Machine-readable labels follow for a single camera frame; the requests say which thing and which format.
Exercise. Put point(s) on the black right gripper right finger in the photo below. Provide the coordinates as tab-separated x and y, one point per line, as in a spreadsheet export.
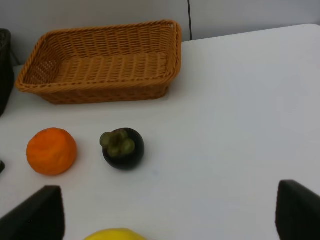
297	215

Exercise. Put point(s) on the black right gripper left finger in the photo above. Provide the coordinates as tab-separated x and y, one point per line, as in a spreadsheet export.
40	217

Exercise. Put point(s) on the orange mandarin fruit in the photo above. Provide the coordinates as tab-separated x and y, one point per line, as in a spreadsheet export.
51	151

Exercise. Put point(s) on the yellow lemon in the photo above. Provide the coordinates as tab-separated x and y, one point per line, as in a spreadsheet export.
115	234

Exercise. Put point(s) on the dark purple mangosteen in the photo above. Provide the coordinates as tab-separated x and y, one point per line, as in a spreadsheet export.
123	148

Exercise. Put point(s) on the dark brown wicker basket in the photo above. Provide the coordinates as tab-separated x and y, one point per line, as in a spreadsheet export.
6	69

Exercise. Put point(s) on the orange wicker basket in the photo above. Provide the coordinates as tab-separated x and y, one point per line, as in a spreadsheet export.
128	62

